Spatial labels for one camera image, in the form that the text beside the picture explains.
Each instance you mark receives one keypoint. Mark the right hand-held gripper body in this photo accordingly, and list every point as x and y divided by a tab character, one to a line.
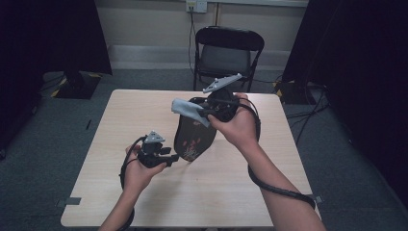
223	102

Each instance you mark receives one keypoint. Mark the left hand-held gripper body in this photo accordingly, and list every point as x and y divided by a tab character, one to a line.
150	154

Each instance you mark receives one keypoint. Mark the person's left hand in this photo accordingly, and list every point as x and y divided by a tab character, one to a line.
139	174

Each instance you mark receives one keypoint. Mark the person's right hand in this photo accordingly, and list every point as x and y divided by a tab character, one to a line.
240	125

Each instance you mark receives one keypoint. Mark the black folding chair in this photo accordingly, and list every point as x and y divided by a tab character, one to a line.
226	57

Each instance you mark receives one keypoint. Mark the black stand base striped tape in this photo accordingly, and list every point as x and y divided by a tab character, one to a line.
290	93
77	86

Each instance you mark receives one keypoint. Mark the small black floor item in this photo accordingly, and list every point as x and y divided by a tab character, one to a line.
88	124

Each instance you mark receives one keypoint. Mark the grey tape strip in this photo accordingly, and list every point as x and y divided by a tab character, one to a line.
72	201
318	199

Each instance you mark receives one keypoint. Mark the black curtain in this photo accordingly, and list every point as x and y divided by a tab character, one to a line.
359	80
48	38

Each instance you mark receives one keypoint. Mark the white wall socket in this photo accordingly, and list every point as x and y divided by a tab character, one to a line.
196	5

